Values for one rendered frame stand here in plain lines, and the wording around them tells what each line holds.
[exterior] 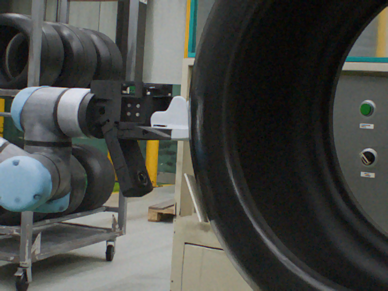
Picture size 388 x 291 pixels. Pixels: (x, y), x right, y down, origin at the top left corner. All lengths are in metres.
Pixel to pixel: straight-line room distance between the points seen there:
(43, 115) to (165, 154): 9.85
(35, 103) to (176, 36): 9.82
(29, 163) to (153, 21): 10.25
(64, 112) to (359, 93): 0.71
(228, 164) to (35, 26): 3.64
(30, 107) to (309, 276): 0.55
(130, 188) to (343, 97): 0.68
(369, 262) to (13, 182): 0.50
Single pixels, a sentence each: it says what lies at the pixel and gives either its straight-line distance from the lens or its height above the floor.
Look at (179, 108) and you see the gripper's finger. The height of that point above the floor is 1.16.
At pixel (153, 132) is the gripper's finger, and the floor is 1.12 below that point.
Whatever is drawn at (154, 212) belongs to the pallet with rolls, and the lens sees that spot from 7.47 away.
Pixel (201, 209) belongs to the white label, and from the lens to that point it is 0.93.
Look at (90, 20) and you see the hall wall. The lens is 11.83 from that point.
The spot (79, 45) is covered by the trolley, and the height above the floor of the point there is 1.48.
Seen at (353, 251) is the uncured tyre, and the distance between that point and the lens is 1.11.
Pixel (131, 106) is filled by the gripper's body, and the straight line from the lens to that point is 1.09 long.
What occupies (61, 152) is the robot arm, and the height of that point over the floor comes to 1.08.
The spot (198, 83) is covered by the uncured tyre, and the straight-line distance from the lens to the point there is 0.92.
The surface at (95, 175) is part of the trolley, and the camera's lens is 5.29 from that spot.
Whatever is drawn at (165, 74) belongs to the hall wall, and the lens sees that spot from 11.03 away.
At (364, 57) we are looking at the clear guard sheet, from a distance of 1.61.
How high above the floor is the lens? 1.17
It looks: 3 degrees down
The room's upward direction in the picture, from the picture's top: 3 degrees clockwise
